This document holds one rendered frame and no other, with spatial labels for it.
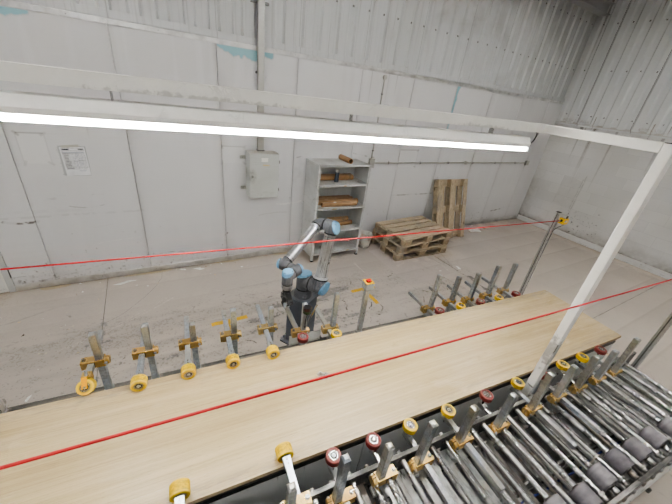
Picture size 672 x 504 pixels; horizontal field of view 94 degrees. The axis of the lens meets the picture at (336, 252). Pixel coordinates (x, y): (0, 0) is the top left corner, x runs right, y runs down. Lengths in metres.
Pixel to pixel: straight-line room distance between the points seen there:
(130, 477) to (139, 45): 3.76
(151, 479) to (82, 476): 0.29
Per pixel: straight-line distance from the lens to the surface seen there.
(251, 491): 1.92
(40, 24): 4.37
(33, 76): 1.38
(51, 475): 2.05
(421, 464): 2.01
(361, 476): 1.91
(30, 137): 4.49
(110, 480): 1.93
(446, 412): 2.15
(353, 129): 1.48
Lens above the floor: 2.50
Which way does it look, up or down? 27 degrees down
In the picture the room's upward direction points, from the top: 7 degrees clockwise
